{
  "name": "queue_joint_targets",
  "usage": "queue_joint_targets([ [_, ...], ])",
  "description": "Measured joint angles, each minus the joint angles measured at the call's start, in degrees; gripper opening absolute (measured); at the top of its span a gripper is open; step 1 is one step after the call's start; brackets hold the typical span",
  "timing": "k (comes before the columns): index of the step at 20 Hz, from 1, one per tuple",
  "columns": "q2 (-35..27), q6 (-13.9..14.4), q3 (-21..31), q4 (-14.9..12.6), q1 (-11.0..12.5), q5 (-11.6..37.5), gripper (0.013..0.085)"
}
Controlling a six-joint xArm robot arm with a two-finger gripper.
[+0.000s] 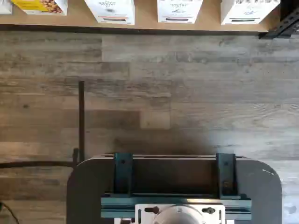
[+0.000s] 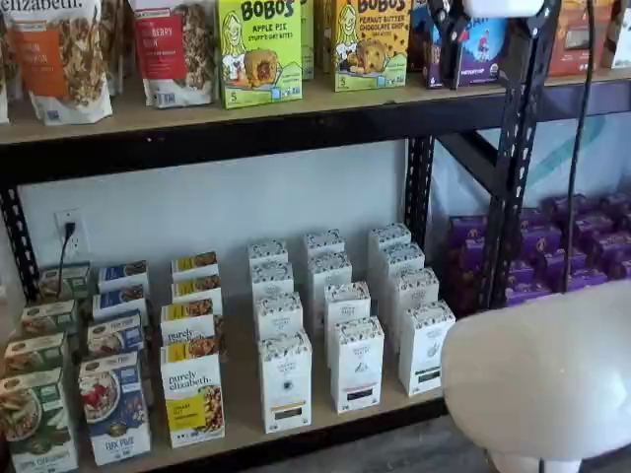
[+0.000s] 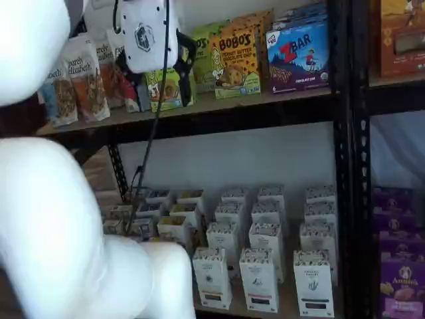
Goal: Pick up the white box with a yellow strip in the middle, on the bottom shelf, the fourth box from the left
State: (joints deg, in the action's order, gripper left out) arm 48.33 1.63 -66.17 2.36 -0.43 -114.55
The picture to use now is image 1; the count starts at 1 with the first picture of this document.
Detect thin black floor cable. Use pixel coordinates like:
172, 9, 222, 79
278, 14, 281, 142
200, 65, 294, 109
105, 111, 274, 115
0, 202, 20, 224

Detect long black floor tape strip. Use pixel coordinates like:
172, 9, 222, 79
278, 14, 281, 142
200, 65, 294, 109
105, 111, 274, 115
78, 80, 85, 162

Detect black metal shelving rack frame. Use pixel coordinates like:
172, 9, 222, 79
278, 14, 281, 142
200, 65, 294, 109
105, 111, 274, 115
0, 0, 299, 40

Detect white tea box dark strip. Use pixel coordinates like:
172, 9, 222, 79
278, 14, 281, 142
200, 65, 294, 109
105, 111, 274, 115
221, 0, 281, 25

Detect teal metal bracket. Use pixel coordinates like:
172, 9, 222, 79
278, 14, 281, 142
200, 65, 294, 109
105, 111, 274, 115
215, 153, 237, 197
114, 153, 134, 196

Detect short grey floor tape strip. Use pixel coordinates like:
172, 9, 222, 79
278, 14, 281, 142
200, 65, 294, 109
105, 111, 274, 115
72, 147, 79, 168

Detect teal metal rail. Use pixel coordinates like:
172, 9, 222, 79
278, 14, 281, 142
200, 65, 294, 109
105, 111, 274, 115
100, 193, 252, 220

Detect white slotted mounting plate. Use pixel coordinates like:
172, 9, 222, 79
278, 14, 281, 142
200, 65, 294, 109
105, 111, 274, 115
135, 203, 226, 224

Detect white tea box pink strip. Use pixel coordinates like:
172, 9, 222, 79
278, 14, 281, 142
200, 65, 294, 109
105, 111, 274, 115
157, 0, 203, 24

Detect white tea box yellow strip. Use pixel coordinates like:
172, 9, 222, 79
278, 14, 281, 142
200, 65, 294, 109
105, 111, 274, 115
84, 0, 135, 25

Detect purely elizabeth yellow label box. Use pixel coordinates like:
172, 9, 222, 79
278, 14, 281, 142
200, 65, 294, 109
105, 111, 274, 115
11, 0, 68, 16

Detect robot base plate rounded corners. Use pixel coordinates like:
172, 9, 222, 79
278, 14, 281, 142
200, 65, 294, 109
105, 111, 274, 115
66, 155, 283, 224

